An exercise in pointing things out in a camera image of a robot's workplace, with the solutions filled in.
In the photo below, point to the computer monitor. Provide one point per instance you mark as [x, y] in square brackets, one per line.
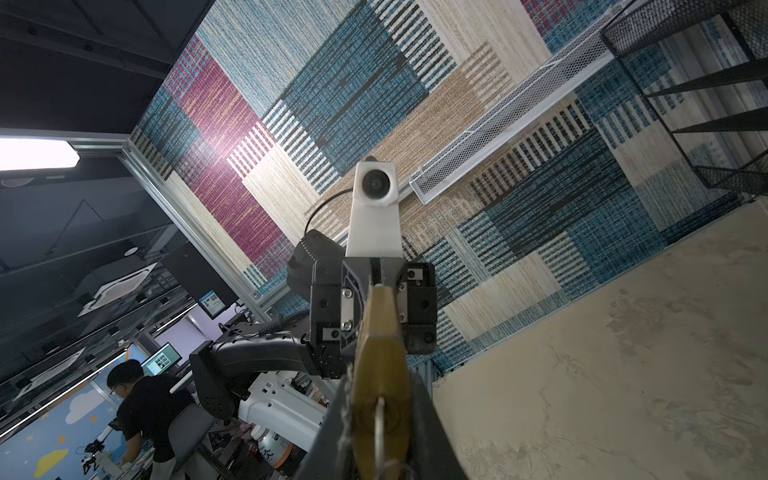
[161, 361]

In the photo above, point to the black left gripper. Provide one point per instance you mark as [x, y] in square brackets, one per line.
[338, 293]

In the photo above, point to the black wire shelf rack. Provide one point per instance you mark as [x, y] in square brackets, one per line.
[701, 66]

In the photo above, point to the brass padlock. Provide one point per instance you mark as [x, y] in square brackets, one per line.
[381, 391]

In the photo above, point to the person in black shirt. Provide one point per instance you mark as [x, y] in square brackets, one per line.
[146, 412]

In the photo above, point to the ceiling light panel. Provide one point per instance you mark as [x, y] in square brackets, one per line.
[21, 154]

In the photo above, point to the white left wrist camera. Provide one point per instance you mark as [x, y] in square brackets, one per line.
[374, 227]

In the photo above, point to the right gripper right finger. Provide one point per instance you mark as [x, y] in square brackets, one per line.
[430, 455]

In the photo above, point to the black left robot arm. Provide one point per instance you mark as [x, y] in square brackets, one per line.
[239, 377]

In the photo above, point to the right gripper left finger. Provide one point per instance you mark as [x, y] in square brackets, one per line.
[331, 456]

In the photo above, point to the white mesh wall basket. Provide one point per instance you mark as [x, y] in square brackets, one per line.
[569, 68]

